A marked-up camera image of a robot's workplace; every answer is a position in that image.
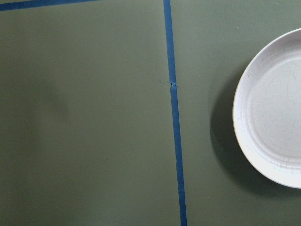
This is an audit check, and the pink plate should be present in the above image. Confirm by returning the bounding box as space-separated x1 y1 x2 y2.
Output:
232 29 301 188

